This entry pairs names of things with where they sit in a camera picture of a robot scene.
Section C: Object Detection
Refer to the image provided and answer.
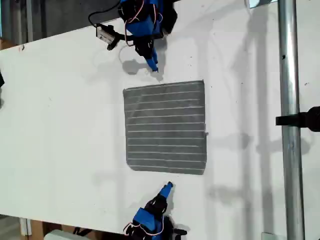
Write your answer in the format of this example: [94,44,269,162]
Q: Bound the grey striped towel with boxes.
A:
[122,79,210,177]

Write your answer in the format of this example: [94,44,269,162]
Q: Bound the white plastic box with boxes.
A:
[43,229,76,240]

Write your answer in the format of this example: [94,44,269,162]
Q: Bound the brown cardboard box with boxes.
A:
[0,36,20,51]
[24,218,85,240]

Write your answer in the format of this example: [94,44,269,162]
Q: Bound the white table leg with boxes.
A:
[19,217,33,236]

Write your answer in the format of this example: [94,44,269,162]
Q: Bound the black camera stalk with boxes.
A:
[106,31,126,51]

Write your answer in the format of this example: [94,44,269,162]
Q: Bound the black camera cable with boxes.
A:
[88,0,123,27]

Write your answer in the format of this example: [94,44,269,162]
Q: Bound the steel post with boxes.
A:
[277,0,306,240]

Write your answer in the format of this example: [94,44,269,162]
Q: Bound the black post clamp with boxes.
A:
[275,105,320,133]

